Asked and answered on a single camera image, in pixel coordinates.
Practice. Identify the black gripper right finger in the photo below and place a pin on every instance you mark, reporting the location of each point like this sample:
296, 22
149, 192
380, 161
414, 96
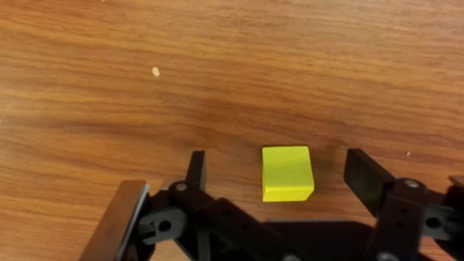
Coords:
364, 176

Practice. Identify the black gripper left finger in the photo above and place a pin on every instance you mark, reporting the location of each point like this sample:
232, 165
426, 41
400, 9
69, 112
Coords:
196, 168

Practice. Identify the small yellow cube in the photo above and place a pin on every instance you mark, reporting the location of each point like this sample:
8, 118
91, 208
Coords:
285, 174

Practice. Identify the small white crumb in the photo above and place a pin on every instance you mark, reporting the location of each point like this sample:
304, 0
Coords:
155, 71

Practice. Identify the silver metal mount bracket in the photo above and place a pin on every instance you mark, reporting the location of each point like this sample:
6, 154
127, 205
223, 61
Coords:
116, 222

